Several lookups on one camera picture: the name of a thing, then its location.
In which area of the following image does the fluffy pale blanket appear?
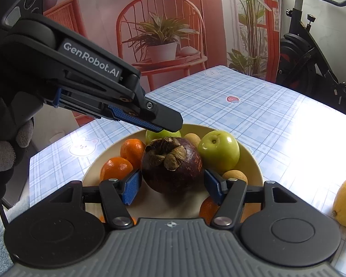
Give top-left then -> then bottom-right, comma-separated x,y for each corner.
0,196 -> 30,269

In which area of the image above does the green apple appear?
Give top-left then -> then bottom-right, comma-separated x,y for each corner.
197,130 -> 240,174
146,129 -> 182,142

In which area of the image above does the blue plaid tablecloth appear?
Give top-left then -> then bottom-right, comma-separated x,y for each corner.
29,65 -> 346,277

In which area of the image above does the dark purple mangosteen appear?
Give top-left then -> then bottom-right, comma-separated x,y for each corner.
141,137 -> 204,194

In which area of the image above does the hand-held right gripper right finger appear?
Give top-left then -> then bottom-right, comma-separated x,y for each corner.
204,169 -> 297,228

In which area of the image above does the black exercise bike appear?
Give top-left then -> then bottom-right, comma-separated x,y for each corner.
275,0 -> 346,122

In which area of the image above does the black cable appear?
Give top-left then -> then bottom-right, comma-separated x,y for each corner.
0,199 -> 10,227

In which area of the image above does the person's left hand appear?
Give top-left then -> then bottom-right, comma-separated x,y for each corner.
0,78 -> 44,204

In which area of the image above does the small orange tangerine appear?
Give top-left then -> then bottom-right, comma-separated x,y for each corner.
100,157 -> 134,184
99,214 -> 137,226
120,138 -> 146,169
199,196 -> 222,226

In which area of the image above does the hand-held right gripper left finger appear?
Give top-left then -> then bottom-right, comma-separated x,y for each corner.
49,168 -> 143,229

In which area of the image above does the brown longan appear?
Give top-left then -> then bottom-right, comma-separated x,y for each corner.
185,133 -> 202,148
222,170 -> 254,184

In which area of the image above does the printed wall backdrop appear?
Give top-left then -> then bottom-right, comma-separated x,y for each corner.
43,0 -> 280,127

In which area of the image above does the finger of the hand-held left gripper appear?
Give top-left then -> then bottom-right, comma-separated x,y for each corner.
107,105 -> 165,132
138,100 -> 184,132

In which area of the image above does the cream round plate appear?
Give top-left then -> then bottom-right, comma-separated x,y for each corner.
82,123 -> 264,226

